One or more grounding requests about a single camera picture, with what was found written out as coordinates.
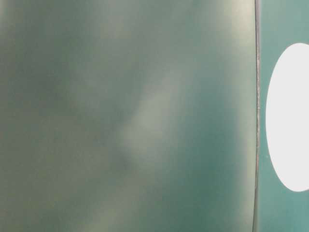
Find blurred dark green object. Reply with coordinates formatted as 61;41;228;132
0;0;256;232

